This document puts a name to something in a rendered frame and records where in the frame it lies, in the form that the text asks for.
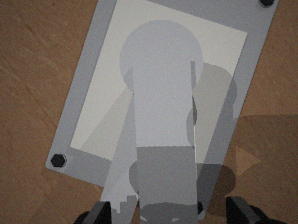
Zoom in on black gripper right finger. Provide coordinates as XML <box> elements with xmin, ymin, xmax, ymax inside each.
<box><xmin>226</xmin><ymin>196</ymin><xmax>286</xmax><ymax>224</ymax></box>

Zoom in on grey metal base plate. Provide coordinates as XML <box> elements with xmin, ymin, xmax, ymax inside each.
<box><xmin>45</xmin><ymin>0</ymin><xmax>279</xmax><ymax>221</ymax></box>

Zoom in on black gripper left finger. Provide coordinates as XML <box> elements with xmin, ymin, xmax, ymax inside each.
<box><xmin>73</xmin><ymin>201</ymin><xmax>112</xmax><ymax>224</ymax></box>

